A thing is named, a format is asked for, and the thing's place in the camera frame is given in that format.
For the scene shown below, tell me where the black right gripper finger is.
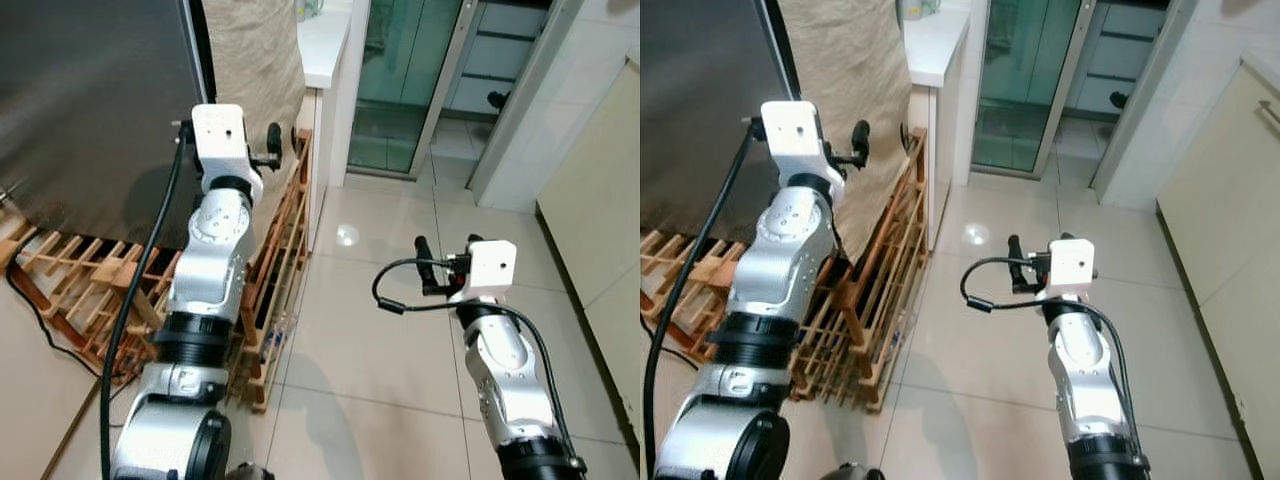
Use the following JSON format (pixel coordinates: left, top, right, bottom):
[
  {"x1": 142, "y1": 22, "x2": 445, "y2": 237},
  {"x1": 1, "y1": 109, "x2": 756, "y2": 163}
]
[
  {"x1": 416, "y1": 236, "x2": 441, "y2": 293},
  {"x1": 1008, "y1": 235, "x2": 1031, "y2": 293}
]

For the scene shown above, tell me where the green glass sliding door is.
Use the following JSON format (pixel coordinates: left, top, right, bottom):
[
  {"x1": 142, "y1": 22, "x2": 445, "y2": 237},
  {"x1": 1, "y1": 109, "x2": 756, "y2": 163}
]
[
  {"x1": 968, "y1": 0, "x2": 1091, "y2": 179},
  {"x1": 345, "y1": 0, "x2": 471, "y2": 181}
]

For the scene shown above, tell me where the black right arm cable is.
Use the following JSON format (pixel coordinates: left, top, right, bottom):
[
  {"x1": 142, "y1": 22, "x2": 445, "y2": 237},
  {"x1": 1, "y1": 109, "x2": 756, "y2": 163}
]
[
  {"x1": 960, "y1": 256, "x2": 1136, "y2": 441},
  {"x1": 372, "y1": 256, "x2": 576, "y2": 461}
]

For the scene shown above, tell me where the wooden wine rack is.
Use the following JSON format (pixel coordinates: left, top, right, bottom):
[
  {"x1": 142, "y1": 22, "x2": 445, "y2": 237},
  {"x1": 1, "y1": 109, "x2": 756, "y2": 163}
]
[
  {"x1": 640, "y1": 128, "x2": 929, "y2": 413},
  {"x1": 0, "y1": 128, "x2": 313, "y2": 413}
]

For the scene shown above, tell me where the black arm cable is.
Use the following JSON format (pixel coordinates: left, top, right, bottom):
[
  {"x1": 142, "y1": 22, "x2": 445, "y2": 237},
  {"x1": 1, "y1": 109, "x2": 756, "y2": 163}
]
[
  {"x1": 960, "y1": 256, "x2": 1136, "y2": 441},
  {"x1": 98, "y1": 120, "x2": 193, "y2": 480},
  {"x1": 642, "y1": 120, "x2": 759, "y2": 480},
  {"x1": 372, "y1": 256, "x2": 576, "y2": 461}
]

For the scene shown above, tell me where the cream cabinet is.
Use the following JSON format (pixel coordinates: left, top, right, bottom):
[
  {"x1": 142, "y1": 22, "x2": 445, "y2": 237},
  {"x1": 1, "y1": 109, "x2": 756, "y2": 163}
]
[
  {"x1": 1155, "y1": 45, "x2": 1280, "y2": 480},
  {"x1": 536, "y1": 55, "x2": 641, "y2": 446}
]

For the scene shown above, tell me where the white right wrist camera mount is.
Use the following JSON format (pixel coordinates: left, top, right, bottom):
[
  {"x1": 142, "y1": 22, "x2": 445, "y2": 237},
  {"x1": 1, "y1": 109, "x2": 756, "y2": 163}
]
[
  {"x1": 1045, "y1": 234, "x2": 1098, "y2": 301},
  {"x1": 455, "y1": 238, "x2": 519, "y2": 303}
]

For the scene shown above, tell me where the black power cable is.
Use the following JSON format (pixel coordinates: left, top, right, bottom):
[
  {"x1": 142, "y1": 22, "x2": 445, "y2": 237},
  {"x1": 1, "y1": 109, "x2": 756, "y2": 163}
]
[
  {"x1": 640, "y1": 335, "x2": 701, "y2": 373},
  {"x1": 5, "y1": 268, "x2": 106, "y2": 381}
]

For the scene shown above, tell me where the narrow white side counter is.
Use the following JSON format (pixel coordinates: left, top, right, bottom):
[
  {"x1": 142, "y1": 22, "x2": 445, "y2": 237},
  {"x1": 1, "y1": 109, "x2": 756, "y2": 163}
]
[
  {"x1": 296, "y1": 0, "x2": 353, "y2": 241},
  {"x1": 900, "y1": 0, "x2": 991, "y2": 251}
]

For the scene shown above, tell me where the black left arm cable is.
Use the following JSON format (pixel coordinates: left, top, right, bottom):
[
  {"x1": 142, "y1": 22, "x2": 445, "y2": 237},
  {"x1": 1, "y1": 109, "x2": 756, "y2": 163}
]
[
  {"x1": 98, "y1": 120, "x2": 193, "y2": 480},
  {"x1": 642, "y1": 120, "x2": 759, "y2": 480}
]

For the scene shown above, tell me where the beige hanging cloth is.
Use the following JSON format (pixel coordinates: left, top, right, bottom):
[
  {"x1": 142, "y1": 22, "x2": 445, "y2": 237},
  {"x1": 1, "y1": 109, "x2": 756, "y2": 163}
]
[
  {"x1": 778, "y1": 0, "x2": 913, "y2": 263},
  {"x1": 198, "y1": 0, "x2": 307, "y2": 216}
]

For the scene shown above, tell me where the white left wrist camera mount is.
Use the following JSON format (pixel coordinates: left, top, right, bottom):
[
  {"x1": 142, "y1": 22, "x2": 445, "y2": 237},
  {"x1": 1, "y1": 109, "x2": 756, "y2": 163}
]
[
  {"x1": 190, "y1": 103, "x2": 264, "y2": 193},
  {"x1": 760, "y1": 100, "x2": 836, "y2": 189}
]

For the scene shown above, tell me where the aluminium door frame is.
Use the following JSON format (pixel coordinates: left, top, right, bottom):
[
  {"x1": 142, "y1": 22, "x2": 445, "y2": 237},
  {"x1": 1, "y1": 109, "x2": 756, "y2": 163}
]
[
  {"x1": 465, "y1": 0, "x2": 586, "y2": 213},
  {"x1": 1088, "y1": 0, "x2": 1201, "y2": 211}
]

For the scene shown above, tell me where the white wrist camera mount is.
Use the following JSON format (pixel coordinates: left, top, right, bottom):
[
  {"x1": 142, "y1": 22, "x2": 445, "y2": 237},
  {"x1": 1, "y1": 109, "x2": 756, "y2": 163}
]
[
  {"x1": 760, "y1": 100, "x2": 836, "y2": 189},
  {"x1": 1045, "y1": 234, "x2": 1098, "y2": 301},
  {"x1": 190, "y1": 103, "x2": 264, "y2": 193},
  {"x1": 455, "y1": 238, "x2": 519, "y2": 303}
]

